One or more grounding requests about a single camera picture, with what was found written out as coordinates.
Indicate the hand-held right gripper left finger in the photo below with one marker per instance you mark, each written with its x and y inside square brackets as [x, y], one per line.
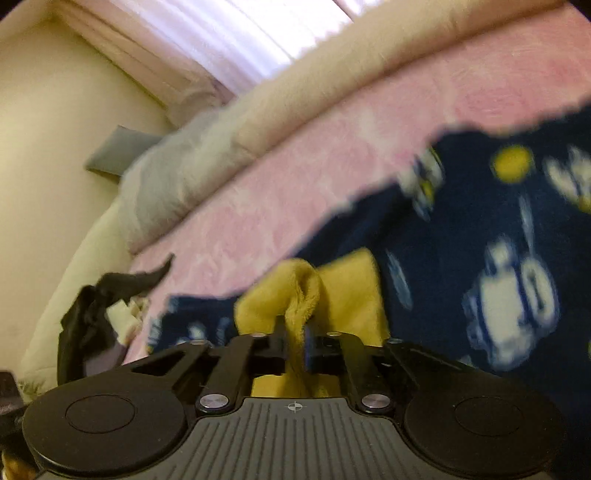
[282, 346]

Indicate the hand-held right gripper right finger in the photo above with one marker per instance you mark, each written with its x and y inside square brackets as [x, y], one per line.
[310, 350]

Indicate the navy monkey print pajama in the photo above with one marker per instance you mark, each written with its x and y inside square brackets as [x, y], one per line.
[461, 217]

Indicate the grey garment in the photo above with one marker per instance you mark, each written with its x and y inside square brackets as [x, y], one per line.
[104, 356]

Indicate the black garment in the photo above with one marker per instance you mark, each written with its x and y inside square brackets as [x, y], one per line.
[87, 314]

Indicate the cream padded headboard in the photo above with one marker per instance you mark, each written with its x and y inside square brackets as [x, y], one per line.
[69, 286]

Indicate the pink floral bed sheet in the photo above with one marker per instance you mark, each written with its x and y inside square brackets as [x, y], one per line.
[323, 152]

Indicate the grey pillow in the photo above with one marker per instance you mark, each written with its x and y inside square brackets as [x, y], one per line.
[115, 154]

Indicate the pink pillow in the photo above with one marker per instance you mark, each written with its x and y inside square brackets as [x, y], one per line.
[198, 101]

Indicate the cream fluffy duvet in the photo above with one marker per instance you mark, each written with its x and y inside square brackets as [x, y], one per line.
[323, 78]

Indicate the pink sheer curtain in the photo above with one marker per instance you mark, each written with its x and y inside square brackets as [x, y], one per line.
[231, 37]

